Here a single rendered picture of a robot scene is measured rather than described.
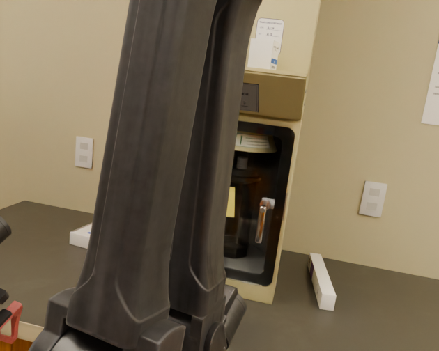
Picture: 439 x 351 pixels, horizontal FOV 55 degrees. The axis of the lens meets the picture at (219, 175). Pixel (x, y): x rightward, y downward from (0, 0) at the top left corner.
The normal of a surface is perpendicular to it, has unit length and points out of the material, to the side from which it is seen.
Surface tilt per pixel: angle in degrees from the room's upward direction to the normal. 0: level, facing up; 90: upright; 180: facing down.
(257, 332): 0
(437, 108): 90
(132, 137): 81
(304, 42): 90
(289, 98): 135
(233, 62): 90
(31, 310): 0
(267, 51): 90
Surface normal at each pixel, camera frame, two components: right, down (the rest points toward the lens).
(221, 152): 0.88, 0.20
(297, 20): -0.22, 0.18
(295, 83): -0.23, 0.82
